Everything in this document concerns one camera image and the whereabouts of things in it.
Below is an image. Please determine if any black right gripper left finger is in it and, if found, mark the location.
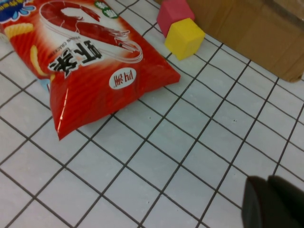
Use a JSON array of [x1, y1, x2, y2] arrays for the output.
[[241, 175, 304, 228]]

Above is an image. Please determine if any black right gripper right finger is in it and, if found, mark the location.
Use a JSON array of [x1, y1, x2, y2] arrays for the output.
[[267, 175, 304, 225]]

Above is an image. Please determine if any red prawn cracker bag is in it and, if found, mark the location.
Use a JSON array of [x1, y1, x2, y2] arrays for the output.
[[0, 0, 181, 141]]

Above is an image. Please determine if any white black-grid table mat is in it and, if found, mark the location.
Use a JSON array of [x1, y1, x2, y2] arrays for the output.
[[0, 0, 304, 228]]

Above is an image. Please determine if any plain brown cardboard box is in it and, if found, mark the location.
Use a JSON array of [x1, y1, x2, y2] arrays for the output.
[[154, 0, 304, 83]]

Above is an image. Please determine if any yellow foam cube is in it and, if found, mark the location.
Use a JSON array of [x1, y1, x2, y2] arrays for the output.
[[164, 18, 206, 61]]

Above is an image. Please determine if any red foam cube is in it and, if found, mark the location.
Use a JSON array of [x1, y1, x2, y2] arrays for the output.
[[156, 0, 195, 38]]

